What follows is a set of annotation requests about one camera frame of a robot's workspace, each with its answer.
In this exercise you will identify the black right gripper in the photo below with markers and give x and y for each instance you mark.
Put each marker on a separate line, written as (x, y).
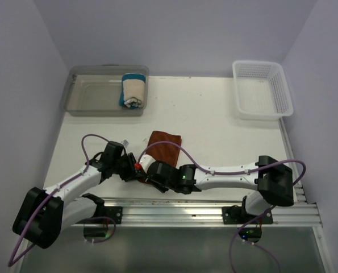
(163, 189)

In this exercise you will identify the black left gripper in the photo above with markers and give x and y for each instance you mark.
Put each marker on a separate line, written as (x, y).
(132, 172)

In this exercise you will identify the rust orange towel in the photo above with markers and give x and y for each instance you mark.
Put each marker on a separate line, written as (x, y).
(164, 147)

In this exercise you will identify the blue beige Doraemon towel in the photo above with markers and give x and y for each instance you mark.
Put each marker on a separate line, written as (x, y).
(132, 95)

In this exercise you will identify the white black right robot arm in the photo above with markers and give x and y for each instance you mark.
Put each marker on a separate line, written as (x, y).
(270, 180)

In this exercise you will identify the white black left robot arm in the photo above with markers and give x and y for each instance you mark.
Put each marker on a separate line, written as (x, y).
(45, 213)

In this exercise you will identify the grey translucent plastic bin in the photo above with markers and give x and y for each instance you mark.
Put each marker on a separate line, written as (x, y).
(97, 90)

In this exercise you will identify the white plastic mesh basket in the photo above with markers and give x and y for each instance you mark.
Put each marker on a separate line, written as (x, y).
(261, 90)

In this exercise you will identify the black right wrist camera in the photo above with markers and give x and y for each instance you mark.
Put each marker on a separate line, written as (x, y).
(162, 166)

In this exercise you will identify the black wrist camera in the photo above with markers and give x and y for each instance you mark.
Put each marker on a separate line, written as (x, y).
(162, 166)
(112, 152)

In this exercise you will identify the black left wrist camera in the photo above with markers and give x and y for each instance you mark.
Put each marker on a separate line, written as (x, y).
(112, 152)

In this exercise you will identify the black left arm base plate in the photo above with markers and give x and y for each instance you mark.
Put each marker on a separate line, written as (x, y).
(113, 212)

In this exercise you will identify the aluminium extrusion rail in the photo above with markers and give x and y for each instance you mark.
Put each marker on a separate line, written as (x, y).
(193, 213)

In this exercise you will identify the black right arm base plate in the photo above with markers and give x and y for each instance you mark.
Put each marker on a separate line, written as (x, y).
(236, 215)

